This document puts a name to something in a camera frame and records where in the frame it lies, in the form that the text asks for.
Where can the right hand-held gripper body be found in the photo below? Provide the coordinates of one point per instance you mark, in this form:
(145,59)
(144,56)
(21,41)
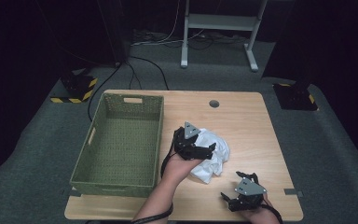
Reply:
(248,194)

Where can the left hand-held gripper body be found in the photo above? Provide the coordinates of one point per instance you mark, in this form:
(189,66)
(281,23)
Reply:
(185,144)

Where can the white cloth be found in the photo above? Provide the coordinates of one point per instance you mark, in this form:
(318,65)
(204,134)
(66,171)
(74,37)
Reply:
(217,152)

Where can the green woven basket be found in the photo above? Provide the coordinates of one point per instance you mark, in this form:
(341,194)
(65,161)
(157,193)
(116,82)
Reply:
(118,149)

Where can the person's left hand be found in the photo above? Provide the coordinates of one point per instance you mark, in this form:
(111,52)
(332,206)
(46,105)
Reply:
(178,168)

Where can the person's right hand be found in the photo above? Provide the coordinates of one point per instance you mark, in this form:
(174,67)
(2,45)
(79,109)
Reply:
(259,217)

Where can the grey tape strip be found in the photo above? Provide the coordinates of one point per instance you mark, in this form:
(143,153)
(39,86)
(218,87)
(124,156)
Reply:
(293,192)

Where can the black yellow striped base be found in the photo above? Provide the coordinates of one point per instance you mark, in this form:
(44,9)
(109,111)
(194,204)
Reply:
(295,98)
(79,88)

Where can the grey metal stand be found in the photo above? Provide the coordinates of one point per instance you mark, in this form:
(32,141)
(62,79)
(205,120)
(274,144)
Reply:
(220,22)

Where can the black upright post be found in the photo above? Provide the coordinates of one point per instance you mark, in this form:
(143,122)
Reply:
(113,34)

